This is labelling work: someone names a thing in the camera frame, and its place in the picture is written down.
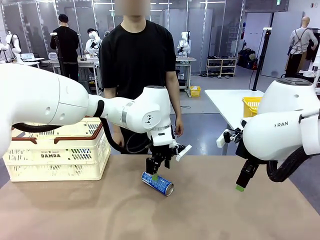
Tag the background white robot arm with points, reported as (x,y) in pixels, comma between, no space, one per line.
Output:
(184,40)
(93,43)
(15,45)

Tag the person's right hand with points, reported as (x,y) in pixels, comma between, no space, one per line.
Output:
(118,140)

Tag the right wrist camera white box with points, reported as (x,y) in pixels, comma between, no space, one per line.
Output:
(221,142)

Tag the white shoe rack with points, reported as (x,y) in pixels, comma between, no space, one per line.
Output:
(221,67)

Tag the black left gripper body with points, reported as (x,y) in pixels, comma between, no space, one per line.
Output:
(162,152)

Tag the person's left hand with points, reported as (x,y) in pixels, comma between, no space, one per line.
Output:
(179,127)

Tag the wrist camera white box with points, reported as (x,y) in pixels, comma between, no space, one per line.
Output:
(183,152)
(221,142)

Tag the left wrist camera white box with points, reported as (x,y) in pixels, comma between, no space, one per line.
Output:
(183,152)

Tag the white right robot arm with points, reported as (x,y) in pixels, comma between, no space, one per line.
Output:
(275,140)

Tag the person in black t-shirt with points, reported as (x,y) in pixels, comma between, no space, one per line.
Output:
(137,62)

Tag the person's right forearm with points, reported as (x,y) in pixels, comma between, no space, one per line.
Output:
(117,128)

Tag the person's left forearm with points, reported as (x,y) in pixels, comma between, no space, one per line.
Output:
(175,107)

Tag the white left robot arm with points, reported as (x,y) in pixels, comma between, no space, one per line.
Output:
(37,95)

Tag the pile of black bags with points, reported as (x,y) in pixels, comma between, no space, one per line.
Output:
(246,58)

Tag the grey background desk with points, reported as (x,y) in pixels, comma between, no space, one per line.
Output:
(82,60)

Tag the white side table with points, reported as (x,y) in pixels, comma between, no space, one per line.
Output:
(225,105)

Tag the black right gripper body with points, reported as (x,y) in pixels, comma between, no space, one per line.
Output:
(250,166)

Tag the white background desk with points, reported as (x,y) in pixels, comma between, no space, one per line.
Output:
(187,59)

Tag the black tripod pole with camera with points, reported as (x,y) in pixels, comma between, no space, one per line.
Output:
(260,62)

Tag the background person with black cap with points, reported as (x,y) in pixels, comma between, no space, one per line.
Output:
(65,42)

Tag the yellow floor crate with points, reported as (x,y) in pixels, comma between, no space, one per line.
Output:
(195,92)

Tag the yellow plastic basket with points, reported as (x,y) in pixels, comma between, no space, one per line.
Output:
(250,106)

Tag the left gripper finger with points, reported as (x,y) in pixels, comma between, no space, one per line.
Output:
(151,166)
(167,162)

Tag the mannequin with grey apron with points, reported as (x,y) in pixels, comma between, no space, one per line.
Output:
(298,42)

